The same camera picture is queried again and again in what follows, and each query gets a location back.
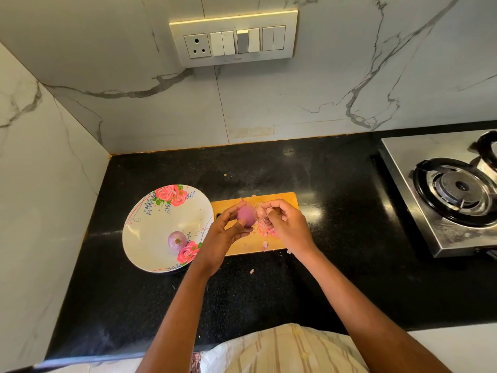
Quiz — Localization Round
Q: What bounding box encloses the person's right forearm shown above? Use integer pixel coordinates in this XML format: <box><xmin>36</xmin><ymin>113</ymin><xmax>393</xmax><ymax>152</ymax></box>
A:
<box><xmin>297</xmin><ymin>245</ymin><xmax>453</xmax><ymax>373</ymax></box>

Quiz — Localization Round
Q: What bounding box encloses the black stove burner grate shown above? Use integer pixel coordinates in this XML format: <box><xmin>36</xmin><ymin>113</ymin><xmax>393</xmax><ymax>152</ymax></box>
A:
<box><xmin>412</xmin><ymin>157</ymin><xmax>497</xmax><ymax>228</ymax></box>
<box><xmin>471</xmin><ymin>130</ymin><xmax>497</xmax><ymax>174</ymax></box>

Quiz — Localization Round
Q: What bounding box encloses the beige striped garment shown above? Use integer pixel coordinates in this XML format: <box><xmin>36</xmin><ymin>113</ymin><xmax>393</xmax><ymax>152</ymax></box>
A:
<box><xmin>200</xmin><ymin>323</ymin><xmax>370</xmax><ymax>373</ymax></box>

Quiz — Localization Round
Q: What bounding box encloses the person's right hand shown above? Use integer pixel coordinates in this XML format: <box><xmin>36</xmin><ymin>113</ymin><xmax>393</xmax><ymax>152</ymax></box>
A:
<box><xmin>256</xmin><ymin>198</ymin><xmax>318</xmax><ymax>258</ymax></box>

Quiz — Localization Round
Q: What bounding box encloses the small pink onion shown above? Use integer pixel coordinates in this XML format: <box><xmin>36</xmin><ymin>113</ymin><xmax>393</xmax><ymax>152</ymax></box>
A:
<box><xmin>168</xmin><ymin>231</ymin><xmax>189</xmax><ymax>252</ymax></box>
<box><xmin>237</xmin><ymin>203</ymin><xmax>259</xmax><ymax>227</ymax></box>

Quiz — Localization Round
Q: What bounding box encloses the pile of onion peels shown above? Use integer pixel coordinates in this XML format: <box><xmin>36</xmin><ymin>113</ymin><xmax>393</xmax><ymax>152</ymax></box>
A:
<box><xmin>248</xmin><ymin>221</ymin><xmax>276</xmax><ymax>275</ymax></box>

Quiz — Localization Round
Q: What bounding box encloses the wooden cutting board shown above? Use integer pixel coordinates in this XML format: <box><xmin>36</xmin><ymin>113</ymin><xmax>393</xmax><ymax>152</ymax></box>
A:
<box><xmin>211</xmin><ymin>192</ymin><xmax>300</xmax><ymax>256</ymax></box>

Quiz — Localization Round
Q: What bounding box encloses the white floral plate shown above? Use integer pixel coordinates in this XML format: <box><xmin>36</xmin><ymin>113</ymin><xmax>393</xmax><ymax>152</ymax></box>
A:
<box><xmin>122</xmin><ymin>184</ymin><xmax>214</xmax><ymax>274</ymax></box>

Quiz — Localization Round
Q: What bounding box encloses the stainless steel gas stove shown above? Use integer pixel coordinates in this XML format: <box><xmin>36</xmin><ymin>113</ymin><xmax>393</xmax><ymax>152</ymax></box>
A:
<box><xmin>379</xmin><ymin>128</ymin><xmax>497</xmax><ymax>259</ymax></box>

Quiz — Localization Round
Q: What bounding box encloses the person's left hand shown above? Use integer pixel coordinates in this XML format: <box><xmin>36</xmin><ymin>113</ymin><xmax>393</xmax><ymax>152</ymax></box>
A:
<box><xmin>191</xmin><ymin>203</ymin><xmax>256</xmax><ymax>278</ymax></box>

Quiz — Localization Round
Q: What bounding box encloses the white wall switch panel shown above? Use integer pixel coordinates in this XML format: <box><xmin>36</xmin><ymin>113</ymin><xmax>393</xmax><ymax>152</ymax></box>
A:
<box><xmin>169</xmin><ymin>9</ymin><xmax>298</xmax><ymax>69</ymax></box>

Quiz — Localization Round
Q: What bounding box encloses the person's left forearm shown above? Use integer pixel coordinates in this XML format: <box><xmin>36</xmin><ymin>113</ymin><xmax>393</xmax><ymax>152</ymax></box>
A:
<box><xmin>137</xmin><ymin>265</ymin><xmax>222</xmax><ymax>373</ymax></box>

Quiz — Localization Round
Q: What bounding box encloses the black stone countertop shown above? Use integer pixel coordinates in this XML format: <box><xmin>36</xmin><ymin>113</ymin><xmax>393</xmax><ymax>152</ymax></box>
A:
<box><xmin>45</xmin><ymin>120</ymin><xmax>497</xmax><ymax>359</ymax></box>

